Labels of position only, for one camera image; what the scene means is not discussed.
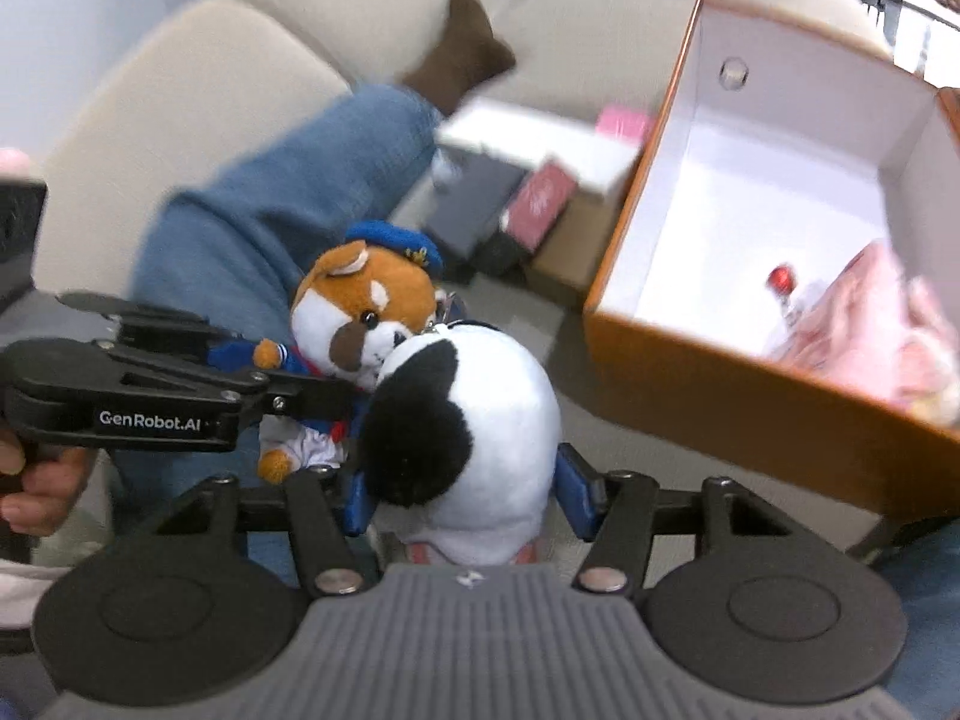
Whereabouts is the brown sock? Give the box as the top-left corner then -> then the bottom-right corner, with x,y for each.
401,0 -> 518,118

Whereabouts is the orange storage box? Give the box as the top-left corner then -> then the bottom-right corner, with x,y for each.
583,0 -> 960,524

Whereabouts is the pink plush toy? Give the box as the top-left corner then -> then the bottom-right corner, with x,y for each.
780,238 -> 960,428

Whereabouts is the black box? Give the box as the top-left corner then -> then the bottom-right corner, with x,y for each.
424,154 -> 527,275

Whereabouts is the small red-capped bottle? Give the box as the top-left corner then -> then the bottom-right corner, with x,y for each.
763,262 -> 808,358

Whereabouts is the brown cardboard box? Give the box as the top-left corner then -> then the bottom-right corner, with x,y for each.
523,191 -> 628,310

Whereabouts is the person's right jeans leg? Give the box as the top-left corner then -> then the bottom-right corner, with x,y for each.
874,532 -> 960,700

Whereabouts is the person's left hand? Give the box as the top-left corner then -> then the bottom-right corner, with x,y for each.
0,433 -> 100,535

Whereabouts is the pink box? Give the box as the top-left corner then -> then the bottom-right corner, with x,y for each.
595,106 -> 651,149

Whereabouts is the beige sofa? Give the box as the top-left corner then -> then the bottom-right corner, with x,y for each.
34,0 -> 893,586

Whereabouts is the orange fox plush toy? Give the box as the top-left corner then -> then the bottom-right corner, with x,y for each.
206,219 -> 470,485

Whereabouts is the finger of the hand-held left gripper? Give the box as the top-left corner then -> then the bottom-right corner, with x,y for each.
97,347 -> 362,452
58,291 -> 254,374

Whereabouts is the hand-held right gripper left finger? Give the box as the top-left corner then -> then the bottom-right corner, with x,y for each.
154,463 -> 377,596

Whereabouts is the white box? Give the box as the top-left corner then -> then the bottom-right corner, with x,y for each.
438,96 -> 640,197

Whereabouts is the person's left jeans leg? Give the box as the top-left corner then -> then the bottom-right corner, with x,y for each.
112,82 -> 445,586

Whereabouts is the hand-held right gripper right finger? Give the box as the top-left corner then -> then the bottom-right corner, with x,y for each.
558,442 -> 797,592

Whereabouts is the maroon box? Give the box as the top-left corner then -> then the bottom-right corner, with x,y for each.
501,160 -> 581,251

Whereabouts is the white cloth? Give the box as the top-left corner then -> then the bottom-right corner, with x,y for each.
0,561 -> 72,635

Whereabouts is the black and white plush toy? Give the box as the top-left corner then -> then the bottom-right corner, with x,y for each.
360,321 -> 565,568

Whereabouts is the person's jeans leg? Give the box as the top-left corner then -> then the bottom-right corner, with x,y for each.
112,82 -> 445,586
874,532 -> 960,700

